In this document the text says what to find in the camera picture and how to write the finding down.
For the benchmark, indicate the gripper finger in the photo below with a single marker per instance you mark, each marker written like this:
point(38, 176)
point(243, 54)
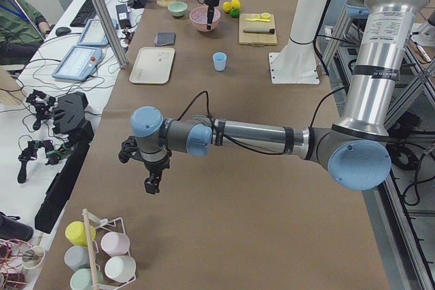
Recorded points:
point(209, 18)
point(157, 176)
point(150, 185)
point(212, 12)

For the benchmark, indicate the yellow lemon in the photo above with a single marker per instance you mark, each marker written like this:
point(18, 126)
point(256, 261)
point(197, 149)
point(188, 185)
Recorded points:
point(236, 4)
point(227, 7)

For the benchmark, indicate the cream rabbit tray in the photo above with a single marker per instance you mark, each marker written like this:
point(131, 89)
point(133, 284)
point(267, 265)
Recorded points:
point(152, 66)

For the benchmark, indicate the lower yellow lemon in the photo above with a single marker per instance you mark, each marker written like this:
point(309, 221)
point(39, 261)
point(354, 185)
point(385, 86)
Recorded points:
point(236, 4)

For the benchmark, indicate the yellow plastic knife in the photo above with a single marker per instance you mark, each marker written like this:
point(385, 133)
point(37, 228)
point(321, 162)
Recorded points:
point(257, 19)

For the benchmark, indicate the paper cup with whisk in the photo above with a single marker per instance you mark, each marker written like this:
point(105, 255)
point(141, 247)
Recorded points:
point(33, 258)

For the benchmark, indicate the pink bowl of ice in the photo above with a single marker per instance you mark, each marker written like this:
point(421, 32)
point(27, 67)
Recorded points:
point(198, 18)

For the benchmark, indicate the steel muddler black tip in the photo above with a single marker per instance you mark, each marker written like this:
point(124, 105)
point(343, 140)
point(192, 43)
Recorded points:
point(260, 31)

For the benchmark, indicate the black keyboard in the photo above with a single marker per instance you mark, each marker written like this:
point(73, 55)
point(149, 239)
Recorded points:
point(86, 12)

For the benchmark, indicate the white wire cup rack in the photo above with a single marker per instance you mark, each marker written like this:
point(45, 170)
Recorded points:
point(99, 227)

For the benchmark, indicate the wooden cutting board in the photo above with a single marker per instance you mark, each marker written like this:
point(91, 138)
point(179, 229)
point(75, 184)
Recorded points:
point(248, 39)

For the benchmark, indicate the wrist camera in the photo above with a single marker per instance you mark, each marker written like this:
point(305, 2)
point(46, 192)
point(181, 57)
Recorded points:
point(129, 150)

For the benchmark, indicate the lemon half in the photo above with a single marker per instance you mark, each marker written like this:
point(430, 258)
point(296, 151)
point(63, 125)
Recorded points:
point(265, 15)

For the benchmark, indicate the pink cup in rack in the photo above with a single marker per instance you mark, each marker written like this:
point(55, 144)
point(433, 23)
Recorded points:
point(115, 244)

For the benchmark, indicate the light blue cup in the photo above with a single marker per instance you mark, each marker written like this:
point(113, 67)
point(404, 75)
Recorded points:
point(219, 61)

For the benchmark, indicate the grey cup in rack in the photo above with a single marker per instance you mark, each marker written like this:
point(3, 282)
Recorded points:
point(76, 258)

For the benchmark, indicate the teach pendant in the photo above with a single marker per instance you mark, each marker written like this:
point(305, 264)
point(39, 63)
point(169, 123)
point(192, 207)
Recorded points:
point(93, 35)
point(78, 63)

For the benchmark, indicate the wooden rack handle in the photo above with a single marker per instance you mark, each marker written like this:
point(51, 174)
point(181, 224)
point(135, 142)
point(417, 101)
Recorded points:
point(96, 285)

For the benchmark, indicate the aluminium frame post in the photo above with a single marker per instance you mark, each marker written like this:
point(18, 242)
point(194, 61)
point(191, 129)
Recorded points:
point(110, 32)

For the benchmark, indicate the white cup in rack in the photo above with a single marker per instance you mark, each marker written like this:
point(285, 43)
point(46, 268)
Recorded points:
point(120, 268)

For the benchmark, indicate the far teach pendant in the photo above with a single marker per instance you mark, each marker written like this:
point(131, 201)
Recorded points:
point(93, 35)

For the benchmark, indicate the green lime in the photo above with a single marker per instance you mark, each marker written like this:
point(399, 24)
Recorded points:
point(234, 13)

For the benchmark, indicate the green cup in rack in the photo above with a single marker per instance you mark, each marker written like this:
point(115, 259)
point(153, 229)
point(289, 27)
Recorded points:
point(81, 280)

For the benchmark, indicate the black long box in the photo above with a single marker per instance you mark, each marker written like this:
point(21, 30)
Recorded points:
point(60, 189)

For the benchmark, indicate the near teach pendant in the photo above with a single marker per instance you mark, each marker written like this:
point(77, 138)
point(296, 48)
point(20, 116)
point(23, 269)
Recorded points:
point(78, 63)

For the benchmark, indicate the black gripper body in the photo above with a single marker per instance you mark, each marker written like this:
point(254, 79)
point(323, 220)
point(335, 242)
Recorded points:
point(211, 3)
point(155, 167)

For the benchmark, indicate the black gripper part on desk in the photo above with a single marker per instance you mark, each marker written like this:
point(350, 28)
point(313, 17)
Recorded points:
point(69, 118)

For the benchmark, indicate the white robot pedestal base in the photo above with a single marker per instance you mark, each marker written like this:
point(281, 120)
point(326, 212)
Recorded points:
point(296, 62)

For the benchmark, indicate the green bowl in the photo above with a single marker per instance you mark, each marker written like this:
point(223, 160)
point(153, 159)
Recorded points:
point(178, 9)

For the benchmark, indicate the yellow cup in rack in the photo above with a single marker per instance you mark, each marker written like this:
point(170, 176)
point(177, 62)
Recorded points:
point(75, 233)

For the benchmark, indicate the upper yellow lemon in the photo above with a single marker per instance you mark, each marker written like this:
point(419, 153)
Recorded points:
point(227, 7)

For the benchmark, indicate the grey folded cloth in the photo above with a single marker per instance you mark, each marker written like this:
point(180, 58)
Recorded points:
point(165, 39)

